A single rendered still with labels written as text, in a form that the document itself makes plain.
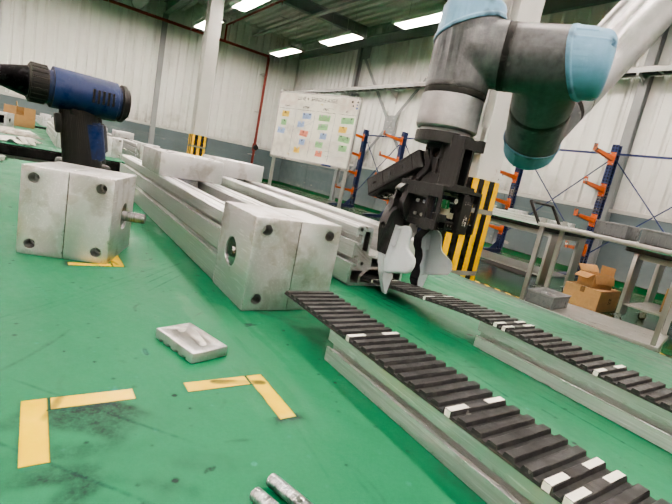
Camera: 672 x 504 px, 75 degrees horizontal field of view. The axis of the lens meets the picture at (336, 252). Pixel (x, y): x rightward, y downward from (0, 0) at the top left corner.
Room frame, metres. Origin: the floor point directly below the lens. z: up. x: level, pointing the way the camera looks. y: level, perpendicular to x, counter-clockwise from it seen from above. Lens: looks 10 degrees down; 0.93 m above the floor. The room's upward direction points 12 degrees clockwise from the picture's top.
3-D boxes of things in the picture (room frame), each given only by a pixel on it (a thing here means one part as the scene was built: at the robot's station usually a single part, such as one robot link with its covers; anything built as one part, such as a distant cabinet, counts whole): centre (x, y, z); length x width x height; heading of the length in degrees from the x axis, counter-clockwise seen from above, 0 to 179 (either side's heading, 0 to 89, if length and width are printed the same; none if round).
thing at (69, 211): (0.51, 0.29, 0.83); 0.11 x 0.10 x 0.10; 104
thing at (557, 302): (3.17, -1.89, 0.50); 1.03 x 0.55 x 1.01; 48
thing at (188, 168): (0.84, 0.32, 0.87); 0.16 x 0.11 x 0.07; 35
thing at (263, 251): (0.48, 0.06, 0.83); 0.12 x 0.09 x 0.10; 125
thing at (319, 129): (6.58, 0.67, 0.97); 1.51 x 0.50 x 1.95; 56
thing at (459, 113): (0.57, -0.11, 1.02); 0.08 x 0.08 x 0.05
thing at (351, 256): (0.95, 0.17, 0.82); 0.80 x 0.10 x 0.09; 35
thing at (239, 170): (1.15, 0.31, 0.87); 0.16 x 0.11 x 0.07; 35
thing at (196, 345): (0.31, 0.09, 0.78); 0.05 x 0.03 x 0.01; 53
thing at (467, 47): (0.56, -0.11, 1.10); 0.09 x 0.08 x 0.11; 70
